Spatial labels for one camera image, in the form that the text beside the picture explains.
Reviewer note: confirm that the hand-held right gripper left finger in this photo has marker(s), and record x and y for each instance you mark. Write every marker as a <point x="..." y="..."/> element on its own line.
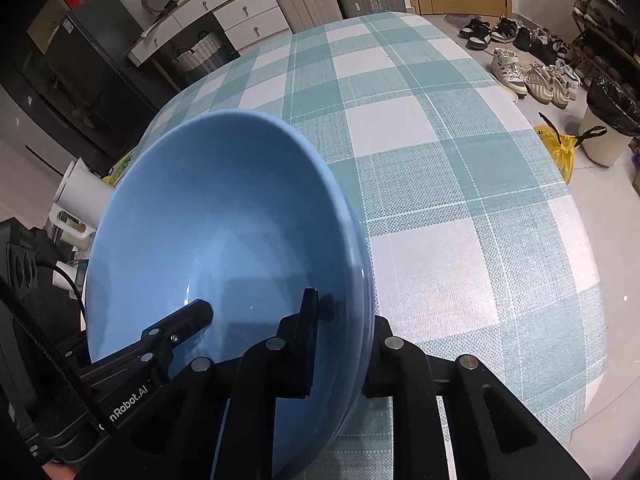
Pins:
<point x="307" y="345"/>

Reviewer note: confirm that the woven laundry basket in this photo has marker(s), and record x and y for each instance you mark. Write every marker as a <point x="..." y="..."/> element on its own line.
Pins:
<point x="197" y="55"/>

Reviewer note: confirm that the group of sneakers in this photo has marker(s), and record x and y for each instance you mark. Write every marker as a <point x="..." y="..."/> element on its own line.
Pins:
<point x="535" y="80"/>

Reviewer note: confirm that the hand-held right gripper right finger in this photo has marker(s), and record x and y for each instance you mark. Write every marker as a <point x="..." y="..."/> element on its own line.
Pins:
<point x="385" y="367"/>

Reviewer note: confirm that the cardboard box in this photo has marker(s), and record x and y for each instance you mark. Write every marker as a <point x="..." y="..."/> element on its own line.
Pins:
<point x="45" y="27"/>

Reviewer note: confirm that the white drawer cabinet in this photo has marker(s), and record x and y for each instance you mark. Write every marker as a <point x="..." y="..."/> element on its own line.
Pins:
<point x="245" y="10"/>

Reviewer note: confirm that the teal white checked tablecloth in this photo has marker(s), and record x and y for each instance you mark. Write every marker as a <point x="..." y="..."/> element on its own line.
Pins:
<point x="450" y="210"/>

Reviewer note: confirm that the shoe rack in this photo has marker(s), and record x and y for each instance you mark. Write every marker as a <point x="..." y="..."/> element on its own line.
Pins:
<point x="605" y="20"/>

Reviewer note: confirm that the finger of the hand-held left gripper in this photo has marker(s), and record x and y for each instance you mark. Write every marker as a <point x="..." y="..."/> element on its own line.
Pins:
<point x="190" y="317"/>

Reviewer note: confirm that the grey doormat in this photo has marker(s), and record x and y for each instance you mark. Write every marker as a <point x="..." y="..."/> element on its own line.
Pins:
<point x="456" y="20"/>

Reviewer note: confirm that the black refrigerator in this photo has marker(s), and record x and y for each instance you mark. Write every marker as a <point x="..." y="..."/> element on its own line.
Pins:
<point x="95" y="55"/>

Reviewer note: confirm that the white electric kettle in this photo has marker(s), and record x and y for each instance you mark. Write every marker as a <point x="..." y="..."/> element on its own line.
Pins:
<point x="82" y="195"/>

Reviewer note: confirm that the white bin with black liner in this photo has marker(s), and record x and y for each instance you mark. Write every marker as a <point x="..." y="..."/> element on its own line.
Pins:
<point x="607" y="130"/>

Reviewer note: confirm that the green packet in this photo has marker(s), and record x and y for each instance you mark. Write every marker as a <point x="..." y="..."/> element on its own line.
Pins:
<point x="117" y="171"/>

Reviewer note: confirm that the yellow plastic bag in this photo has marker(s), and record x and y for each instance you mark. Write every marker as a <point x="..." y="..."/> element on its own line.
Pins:
<point x="562" y="152"/>

